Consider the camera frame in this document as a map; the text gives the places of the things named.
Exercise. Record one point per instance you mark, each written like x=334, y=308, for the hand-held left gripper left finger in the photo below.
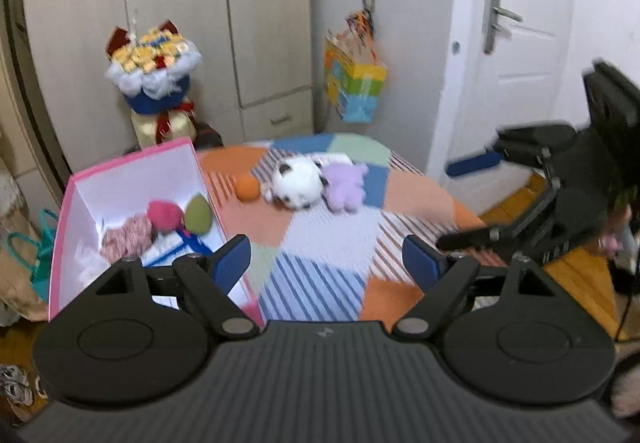
x=232, y=255

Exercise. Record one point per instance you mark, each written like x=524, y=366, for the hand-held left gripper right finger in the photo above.
x=420, y=255

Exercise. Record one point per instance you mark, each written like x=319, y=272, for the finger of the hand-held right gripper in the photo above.
x=475, y=239
x=472, y=164

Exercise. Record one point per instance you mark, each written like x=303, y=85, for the green makeup sponge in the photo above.
x=198, y=214

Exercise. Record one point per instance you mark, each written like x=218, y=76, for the blue wet wipes packet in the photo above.
x=175, y=249

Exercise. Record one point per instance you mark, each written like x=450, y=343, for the pink fluffy pompom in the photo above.
x=165, y=215

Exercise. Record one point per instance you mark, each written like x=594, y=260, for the white panda plush toy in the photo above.
x=297, y=183

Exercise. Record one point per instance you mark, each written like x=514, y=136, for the purple plush toy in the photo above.
x=345, y=185

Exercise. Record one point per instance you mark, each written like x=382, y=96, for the pink floral cloth toy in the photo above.
x=127, y=238

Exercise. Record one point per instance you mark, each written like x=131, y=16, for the pink cardboard box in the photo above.
x=150, y=173

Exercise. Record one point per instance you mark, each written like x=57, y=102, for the orange ball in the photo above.
x=247, y=187

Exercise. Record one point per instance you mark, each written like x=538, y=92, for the patchwork tablecloth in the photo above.
x=330, y=243

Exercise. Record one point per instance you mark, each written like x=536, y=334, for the dark stool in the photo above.
x=209, y=138

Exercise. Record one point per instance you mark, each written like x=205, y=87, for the colourful gift bag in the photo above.
x=355, y=93

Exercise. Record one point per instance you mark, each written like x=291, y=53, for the white crumpled tissue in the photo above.
x=90, y=265

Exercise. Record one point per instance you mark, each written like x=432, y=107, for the gold box with red ribbon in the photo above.
x=160, y=127

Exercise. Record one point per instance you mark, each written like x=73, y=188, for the white door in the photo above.
x=530, y=23

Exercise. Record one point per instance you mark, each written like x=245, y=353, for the orange hanging ornament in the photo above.
x=360, y=23

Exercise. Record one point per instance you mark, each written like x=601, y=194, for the knitted flower bouquet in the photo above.
x=150, y=70

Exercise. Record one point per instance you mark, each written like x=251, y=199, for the brown paper bag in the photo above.
x=17, y=273

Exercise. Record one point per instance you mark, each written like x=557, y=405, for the white fleece pajama pants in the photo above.
x=7, y=193

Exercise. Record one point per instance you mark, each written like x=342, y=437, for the pair of shoes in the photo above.
x=15, y=383

